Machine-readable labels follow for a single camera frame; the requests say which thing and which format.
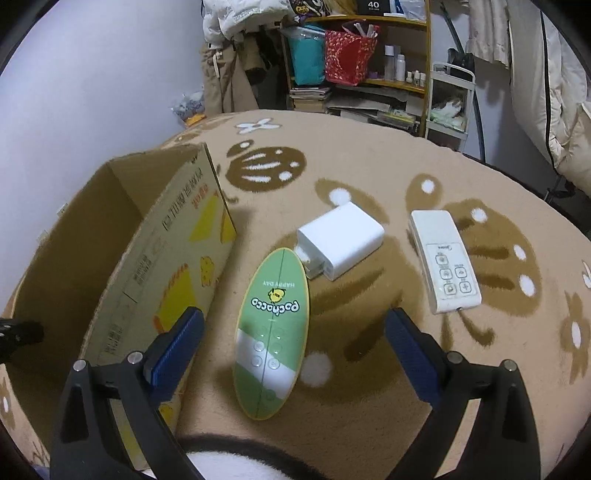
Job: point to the short white bottle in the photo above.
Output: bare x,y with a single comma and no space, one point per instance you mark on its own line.
400,69

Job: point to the white air conditioner remote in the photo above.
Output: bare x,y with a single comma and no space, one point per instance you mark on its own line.
443,258

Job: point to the beige floral blanket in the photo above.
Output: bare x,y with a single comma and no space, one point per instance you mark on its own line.
369,161

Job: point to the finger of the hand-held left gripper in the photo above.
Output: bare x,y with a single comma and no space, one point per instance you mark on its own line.
21,334

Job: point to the red patterned bag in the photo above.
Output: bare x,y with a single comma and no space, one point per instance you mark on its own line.
346,60

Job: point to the white fleece garment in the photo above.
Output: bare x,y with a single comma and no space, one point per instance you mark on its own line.
277,466

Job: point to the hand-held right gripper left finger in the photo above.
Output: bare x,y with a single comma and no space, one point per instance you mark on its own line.
178,350

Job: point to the wooden shelf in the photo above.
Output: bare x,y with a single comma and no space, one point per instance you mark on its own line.
392,86

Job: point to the white power adapter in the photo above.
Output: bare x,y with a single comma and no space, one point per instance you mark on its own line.
341,235

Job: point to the tall white bottle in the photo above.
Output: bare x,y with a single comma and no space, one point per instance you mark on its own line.
390,64

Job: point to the white trolley cart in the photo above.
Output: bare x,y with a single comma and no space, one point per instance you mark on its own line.
445,136

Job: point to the teal bag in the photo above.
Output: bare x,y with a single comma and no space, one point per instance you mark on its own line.
307,60

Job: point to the green oval remote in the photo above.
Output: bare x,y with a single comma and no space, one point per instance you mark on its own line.
272,323

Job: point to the printed plastic bag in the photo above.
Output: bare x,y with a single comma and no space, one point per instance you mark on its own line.
189,108

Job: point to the brown cardboard box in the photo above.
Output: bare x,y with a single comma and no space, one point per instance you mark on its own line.
161,258

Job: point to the stack of books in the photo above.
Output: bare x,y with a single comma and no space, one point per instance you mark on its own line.
309,97

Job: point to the beige hanging coat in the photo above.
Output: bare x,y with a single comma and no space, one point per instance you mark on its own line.
226,83

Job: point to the black box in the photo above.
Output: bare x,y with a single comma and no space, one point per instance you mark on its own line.
374,7

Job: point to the white puffy jacket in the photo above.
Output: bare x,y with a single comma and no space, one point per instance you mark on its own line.
531,69

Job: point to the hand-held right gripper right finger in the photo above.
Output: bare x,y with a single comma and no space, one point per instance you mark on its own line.
411,350

